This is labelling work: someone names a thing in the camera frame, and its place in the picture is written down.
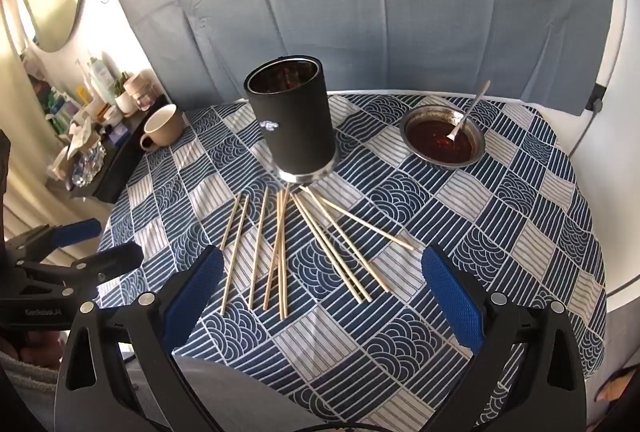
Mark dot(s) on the yellow tube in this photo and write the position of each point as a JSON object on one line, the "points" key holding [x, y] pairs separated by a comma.
{"points": [[82, 95]]}

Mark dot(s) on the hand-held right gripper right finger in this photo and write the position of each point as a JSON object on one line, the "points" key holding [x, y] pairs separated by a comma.
{"points": [[452, 297]]}

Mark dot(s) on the beige curtain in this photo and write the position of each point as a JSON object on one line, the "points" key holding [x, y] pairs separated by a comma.
{"points": [[20, 126]]}

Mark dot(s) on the small potted plant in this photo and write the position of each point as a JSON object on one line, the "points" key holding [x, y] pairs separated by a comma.
{"points": [[122, 94]]}

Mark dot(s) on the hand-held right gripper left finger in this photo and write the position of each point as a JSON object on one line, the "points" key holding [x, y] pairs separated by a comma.
{"points": [[195, 292]]}

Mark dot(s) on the person's grey clothing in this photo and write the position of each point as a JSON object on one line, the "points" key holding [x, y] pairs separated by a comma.
{"points": [[240, 397]]}

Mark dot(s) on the person's left hand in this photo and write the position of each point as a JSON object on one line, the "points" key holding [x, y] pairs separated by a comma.
{"points": [[37, 344]]}

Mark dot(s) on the clear crystal glass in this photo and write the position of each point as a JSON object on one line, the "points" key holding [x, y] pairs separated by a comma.
{"points": [[89, 165]]}

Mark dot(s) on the crumpled white tissue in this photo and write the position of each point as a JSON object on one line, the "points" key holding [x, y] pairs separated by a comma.
{"points": [[75, 144]]}

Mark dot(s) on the green bottle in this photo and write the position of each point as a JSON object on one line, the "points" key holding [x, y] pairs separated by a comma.
{"points": [[57, 111]]}

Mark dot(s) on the black cylindrical chopstick holder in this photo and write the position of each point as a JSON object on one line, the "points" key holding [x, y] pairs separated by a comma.
{"points": [[295, 126]]}

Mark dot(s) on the person's left forearm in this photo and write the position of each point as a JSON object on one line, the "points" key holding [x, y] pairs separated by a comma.
{"points": [[25, 379]]}

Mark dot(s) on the white pump bottle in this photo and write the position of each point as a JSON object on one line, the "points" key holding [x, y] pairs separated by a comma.
{"points": [[102, 79]]}

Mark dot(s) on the pile of wooden chopsticks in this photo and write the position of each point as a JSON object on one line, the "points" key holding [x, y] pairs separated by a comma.
{"points": [[283, 262]]}

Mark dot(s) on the metal spoon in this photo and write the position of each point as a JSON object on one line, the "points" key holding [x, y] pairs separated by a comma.
{"points": [[472, 109]]}

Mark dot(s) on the grey-blue backdrop cloth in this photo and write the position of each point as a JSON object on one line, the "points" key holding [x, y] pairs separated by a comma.
{"points": [[350, 1]]}

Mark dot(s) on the blue patterned tablecloth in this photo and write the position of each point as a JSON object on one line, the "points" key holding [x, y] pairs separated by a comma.
{"points": [[450, 222]]}

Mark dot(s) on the black power plug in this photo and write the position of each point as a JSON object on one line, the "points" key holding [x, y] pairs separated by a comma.
{"points": [[597, 97]]}

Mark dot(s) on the beige mug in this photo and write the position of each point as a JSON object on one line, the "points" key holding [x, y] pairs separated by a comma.
{"points": [[162, 126]]}

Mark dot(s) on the metal bowl of dark sauce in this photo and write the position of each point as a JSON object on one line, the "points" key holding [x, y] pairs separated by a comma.
{"points": [[440, 141]]}

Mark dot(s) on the pink jar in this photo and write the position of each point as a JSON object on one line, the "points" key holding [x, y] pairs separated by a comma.
{"points": [[142, 89]]}

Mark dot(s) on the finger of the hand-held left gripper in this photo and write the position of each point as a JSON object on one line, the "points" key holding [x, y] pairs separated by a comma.
{"points": [[115, 258], [75, 232]]}

